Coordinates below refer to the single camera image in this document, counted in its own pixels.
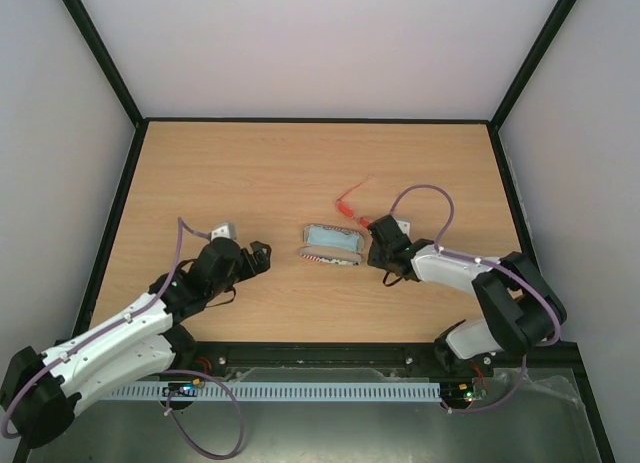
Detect light blue cleaning cloth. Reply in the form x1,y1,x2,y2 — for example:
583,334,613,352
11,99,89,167
306,227,360,252

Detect red sunglasses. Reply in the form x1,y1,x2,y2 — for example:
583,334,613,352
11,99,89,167
334,175,373,229

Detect stars and stripes glasses case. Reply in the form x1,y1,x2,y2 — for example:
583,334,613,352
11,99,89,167
299,224,364,266

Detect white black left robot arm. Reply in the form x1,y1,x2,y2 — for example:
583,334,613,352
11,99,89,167
1,237,271,448

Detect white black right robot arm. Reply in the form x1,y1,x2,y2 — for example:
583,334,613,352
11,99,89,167
367,215,567,375

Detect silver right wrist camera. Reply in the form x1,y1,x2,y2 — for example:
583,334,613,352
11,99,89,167
393,216,411,236

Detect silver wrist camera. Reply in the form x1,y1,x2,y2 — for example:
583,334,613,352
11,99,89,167
209,222,237,241
393,216,411,236

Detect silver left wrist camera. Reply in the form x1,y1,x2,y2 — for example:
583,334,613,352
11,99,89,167
209,222,237,241

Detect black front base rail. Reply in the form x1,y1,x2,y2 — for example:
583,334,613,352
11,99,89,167
192,341,581,369

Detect light blue slotted cable duct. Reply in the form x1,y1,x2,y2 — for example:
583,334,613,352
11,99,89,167
104,381,441,403

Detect black right frame post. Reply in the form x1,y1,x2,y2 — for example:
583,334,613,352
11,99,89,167
489,0,578,133

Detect black frame post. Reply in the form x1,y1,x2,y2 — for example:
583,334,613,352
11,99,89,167
61,0,144,128
489,0,578,133

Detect black left frame post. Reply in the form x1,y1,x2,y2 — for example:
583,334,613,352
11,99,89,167
61,0,144,128

